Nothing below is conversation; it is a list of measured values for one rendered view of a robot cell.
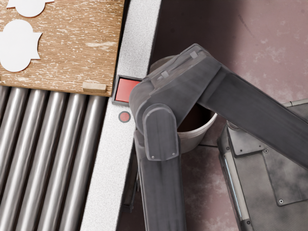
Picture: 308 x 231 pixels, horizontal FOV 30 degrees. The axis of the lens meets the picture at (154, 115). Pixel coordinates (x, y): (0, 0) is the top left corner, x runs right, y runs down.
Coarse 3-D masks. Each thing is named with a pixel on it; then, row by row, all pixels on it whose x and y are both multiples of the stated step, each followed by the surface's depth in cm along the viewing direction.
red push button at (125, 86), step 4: (120, 80) 145; (124, 80) 145; (128, 80) 145; (120, 84) 144; (124, 84) 144; (128, 84) 144; (132, 84) 144; (136, 84) 144; (120, 88) 144; (124, 88) 144; (128, 88) 144; (132, 88) 144; (120, 92) 144; (124, 92) 144; (128, 92) 144; (116, 96) 143; (120, 96) 143; (124, 96) 143; (128, 96) 143; (116, 100) 143; (120, 100) 143; (124, 100) 143; (128, 100) 143
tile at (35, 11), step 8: (16, 0) 150; (24, 0) 150; (32, 0) 150; (40, 0) 150; (48, 0) 150; (8, 8) 150; (16, 8) 149; (24, 8) 149; (32, 8) 149; (40, 8) 149; (24, 16) 149; (32, 16) 149
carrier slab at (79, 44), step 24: (0, 0) 151; (72, 0) 151; (96, 0) 151; (120, 0) 151; (0, 24) 148; (48, 24) 149; (72, 24) 149; (96, 24) 149; (120, 24) 149; (48, 48) 146; (72, 48) 147; (96, 48) 147; (0, 72) 144; (24, 72) 144; (48, 72) 144; (72, 72) 144; (96, 72) 144
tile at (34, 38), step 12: (12, 24) 148; (24, 24) 148; (0, 36) 146; (12, 36) 147; (24, 36) 147; (36, 36) 147; (0, 48) 145; (12, 48) 146; (24, 48) 146; (36, 48) 146; (0, 60) 144; (12, 60) 144; (24, 60) 144; (12, 72) 144
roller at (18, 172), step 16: (32, 96) 144; (32, 112) 143; (32, 128) 142; (16, 144) 141; (32, 144) 141; (16, 160) 139; (16, 176) 138; (16, 192) 137; (0, 208) 136; (16, 208) 137; (0, 224) 134
